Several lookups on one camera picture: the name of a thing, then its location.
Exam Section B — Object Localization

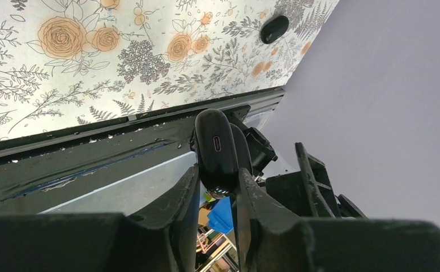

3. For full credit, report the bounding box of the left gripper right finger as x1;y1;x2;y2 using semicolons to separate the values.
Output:
236;169;440;271

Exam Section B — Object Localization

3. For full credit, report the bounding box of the small black oval object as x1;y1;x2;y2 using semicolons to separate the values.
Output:
260;15;289;44

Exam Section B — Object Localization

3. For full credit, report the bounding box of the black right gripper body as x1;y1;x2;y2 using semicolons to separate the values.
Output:
264;142;367;219

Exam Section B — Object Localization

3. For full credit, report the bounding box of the floral table mat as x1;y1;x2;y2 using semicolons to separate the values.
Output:
0;0;337;141

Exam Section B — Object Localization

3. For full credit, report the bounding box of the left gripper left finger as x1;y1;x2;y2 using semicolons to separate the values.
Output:
0;165;200;271

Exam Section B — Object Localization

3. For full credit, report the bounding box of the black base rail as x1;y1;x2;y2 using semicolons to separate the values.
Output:
0;87;285;214

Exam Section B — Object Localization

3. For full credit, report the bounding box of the black earbud charging case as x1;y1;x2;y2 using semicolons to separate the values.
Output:
193;109;253;199

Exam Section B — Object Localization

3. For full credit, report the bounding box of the blue plastic bin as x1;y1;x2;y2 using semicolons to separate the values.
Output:
207;197;234;234

